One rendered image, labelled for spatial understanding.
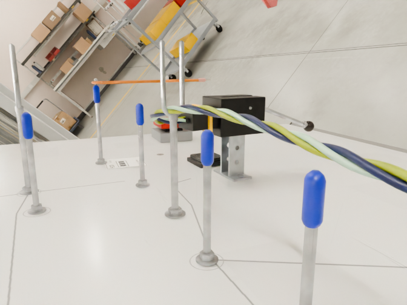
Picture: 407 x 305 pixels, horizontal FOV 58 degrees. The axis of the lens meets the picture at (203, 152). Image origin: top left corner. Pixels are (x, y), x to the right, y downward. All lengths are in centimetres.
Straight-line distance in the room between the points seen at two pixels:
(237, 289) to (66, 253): 12
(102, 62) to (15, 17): 186
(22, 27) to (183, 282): 842
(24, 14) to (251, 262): 845
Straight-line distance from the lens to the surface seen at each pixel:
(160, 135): 59
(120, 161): 49
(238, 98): 38
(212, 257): 24
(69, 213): 34
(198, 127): 37
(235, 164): 41
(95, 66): 862
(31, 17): 860
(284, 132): 18
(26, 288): 24
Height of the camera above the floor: 130
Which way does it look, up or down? 26 degrees down
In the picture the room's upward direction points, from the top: 50 degrees counter-clockwise
